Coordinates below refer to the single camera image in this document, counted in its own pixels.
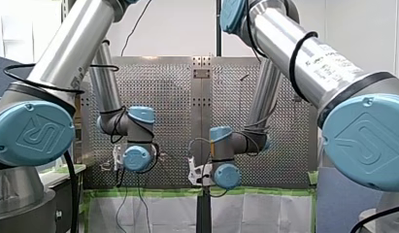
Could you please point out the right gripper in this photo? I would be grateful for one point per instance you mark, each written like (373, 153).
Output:
(207, 181)

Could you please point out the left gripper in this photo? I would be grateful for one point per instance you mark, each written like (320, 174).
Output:
(119, 177)

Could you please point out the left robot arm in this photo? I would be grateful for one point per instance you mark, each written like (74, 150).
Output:
(74, 42)

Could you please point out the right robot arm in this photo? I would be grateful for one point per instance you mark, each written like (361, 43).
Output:
(320, 68)

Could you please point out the black upright pole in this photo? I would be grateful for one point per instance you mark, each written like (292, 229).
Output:
(218, 29)

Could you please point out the black strut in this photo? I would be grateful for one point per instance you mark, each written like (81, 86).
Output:
(204, 210)

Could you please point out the black panel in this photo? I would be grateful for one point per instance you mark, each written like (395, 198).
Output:
(62, 207)

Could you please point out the grey board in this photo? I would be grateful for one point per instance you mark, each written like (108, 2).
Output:
(342, 200)

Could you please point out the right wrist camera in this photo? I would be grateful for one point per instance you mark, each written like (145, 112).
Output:
(195, 171)

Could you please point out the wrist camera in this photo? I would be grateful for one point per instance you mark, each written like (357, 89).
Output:
(195, 171)
(117, 157)

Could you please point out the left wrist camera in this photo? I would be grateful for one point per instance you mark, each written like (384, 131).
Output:
(117, 157)

